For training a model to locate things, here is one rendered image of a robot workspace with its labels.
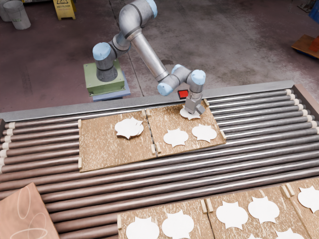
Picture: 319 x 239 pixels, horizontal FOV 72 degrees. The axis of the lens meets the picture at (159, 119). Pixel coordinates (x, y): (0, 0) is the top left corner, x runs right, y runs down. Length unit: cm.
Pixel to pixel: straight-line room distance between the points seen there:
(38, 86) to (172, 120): 229
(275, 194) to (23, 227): 114
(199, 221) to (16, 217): 78
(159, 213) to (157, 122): 54
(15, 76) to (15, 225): 273
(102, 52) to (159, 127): 60
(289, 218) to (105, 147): 98
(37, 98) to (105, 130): 191
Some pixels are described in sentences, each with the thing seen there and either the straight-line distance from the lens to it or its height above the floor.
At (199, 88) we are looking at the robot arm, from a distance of 122.
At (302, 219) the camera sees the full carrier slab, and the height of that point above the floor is 94.
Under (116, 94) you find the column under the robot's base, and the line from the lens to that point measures 163.
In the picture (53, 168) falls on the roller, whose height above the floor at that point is 92.
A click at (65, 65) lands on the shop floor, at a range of 353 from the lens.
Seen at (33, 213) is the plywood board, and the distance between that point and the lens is 112.
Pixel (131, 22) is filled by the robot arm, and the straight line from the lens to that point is 116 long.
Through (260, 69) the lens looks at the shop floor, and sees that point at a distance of 360.
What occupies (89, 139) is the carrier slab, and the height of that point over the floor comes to 94.
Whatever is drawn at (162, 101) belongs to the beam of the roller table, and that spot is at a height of 91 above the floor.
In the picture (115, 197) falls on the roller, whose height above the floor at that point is 92.
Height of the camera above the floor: 200
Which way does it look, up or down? 51 degrees down
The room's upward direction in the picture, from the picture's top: 2 degrees clockwise
